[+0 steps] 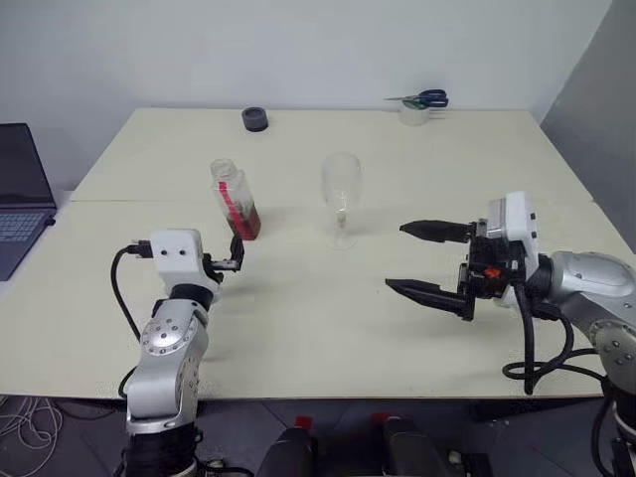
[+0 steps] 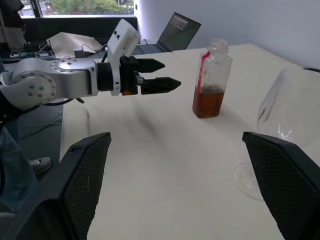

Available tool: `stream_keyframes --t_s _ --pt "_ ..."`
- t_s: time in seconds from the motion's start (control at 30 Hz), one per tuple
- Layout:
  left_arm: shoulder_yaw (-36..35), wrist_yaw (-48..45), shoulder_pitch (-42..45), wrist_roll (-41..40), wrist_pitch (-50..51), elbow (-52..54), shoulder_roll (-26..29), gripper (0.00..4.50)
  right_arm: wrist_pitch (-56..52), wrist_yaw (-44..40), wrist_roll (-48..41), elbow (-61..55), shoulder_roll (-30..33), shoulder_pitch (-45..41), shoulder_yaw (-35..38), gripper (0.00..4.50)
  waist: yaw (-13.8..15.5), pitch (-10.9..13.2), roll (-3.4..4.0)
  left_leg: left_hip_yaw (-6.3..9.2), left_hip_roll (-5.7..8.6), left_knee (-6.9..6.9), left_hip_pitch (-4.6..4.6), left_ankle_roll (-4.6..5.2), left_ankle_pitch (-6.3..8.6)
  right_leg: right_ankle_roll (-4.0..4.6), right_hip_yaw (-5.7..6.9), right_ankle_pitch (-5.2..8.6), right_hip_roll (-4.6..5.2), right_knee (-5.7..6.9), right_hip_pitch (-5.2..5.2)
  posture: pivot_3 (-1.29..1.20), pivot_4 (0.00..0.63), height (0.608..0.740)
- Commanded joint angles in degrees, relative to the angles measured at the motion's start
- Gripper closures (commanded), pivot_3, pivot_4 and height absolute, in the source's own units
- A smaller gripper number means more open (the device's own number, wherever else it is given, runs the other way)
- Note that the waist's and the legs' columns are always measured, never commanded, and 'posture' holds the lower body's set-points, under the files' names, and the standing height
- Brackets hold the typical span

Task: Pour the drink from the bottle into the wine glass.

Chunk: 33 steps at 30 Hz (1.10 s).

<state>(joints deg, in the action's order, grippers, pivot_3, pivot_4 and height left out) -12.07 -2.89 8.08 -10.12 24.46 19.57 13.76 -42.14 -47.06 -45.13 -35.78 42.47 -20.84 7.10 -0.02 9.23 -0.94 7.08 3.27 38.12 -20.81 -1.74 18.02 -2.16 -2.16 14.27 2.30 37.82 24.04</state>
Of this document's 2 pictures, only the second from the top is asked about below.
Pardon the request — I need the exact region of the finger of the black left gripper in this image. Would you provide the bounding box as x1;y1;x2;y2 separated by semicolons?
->
138;58;166;74
141;76;182;95

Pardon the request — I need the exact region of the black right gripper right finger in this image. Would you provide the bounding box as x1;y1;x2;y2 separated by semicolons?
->
241;131;320;240

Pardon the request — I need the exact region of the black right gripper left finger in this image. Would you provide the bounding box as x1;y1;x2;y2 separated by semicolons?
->
0;131;112;240

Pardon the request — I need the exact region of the clear bottle with brown drink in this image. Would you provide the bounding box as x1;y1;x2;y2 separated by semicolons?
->
192;38;233;120

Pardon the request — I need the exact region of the clear wine glass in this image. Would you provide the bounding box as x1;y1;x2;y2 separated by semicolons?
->
233;67;320;201

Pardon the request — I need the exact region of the grey sneaker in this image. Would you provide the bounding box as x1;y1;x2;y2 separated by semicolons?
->
29;156;54;176

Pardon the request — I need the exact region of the dark laptop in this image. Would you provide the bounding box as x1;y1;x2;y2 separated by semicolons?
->
129;11;202;55

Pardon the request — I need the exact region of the person leg in blue jeans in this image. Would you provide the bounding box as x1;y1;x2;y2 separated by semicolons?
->
0;124;38;216

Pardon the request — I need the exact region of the beige paper bag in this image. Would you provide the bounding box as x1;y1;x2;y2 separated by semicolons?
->
46;32;103;60

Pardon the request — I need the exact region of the window with tree view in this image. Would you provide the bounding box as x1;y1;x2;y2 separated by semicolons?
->
19;0;137;18

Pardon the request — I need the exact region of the dark hanging jacket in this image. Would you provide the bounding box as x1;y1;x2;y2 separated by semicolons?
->
0;0;26;51

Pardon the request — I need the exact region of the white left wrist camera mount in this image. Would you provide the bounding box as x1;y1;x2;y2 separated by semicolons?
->
106;19;142;97

